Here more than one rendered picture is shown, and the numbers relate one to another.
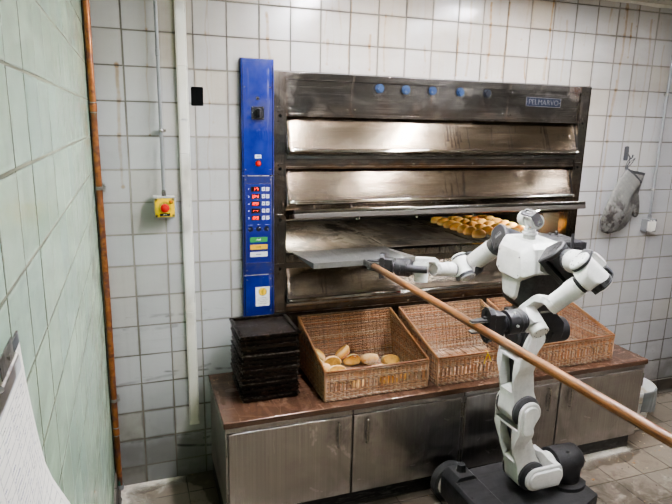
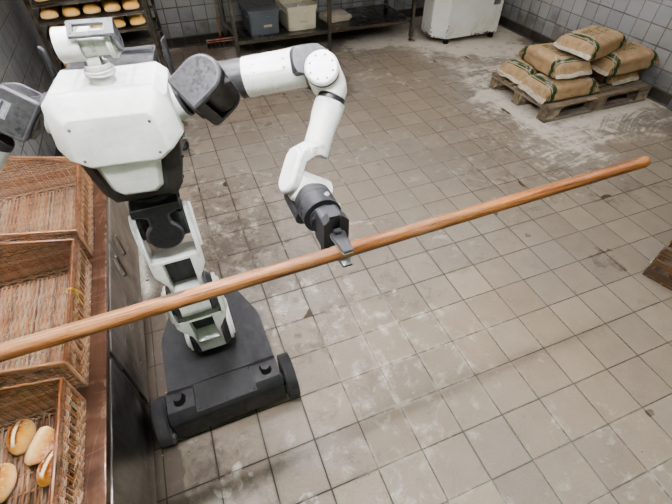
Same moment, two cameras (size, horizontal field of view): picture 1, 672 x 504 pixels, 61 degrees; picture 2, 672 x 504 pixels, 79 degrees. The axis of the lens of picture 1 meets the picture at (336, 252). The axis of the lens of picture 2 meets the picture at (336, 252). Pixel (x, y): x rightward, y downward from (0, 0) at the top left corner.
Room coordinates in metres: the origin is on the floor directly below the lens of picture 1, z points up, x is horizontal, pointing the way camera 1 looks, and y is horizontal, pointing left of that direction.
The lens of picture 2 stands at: (1.90, 0.09, 1.79)
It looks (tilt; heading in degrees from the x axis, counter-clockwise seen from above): 46 degrees down; 268
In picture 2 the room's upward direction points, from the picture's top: straight up
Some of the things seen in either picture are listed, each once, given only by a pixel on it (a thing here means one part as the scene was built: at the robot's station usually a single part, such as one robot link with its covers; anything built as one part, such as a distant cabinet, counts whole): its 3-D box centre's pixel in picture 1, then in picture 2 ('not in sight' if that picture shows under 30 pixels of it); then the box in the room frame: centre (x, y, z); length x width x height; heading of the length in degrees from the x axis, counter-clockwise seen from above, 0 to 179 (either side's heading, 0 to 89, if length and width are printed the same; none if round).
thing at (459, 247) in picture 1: (435, 249); not in sight; (3.23, -0.58, 1.16); 1.80 x 0.06 x 0.04; 110
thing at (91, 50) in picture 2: (530, 222); (87, 48); (2.39, -0.82, 1.47); 0.10 x 0.07 x 0.09; 13
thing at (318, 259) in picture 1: (352, 254); not in sight; (2.91, -0.09, 1.19); 0.55 x 0.36 x 0.03; 111
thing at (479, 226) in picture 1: (481, 224); not in sight; (3.82, -0.98, 1.21); 0.61 x 0.48 x 0.06; 20
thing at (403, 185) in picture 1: (441, 184); not in sight; (3.21, -0.58, 1.54); 1.79 x 0.11 x 0.19; 110
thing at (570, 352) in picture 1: (547, 327); (17, 205); (3.16, -1.25, 0.72); 0.56 x 0.49 x 0.28; 111
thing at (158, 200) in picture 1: (164, 206); not in sight; (2.66, 0.81, 1.46); 0.10 x 0.07 x 0.10; 110
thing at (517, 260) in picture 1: (539, 268); (128, 123); (2.40, -0.88, 1.27); 0.34 x 0.30 x 0.36; 13
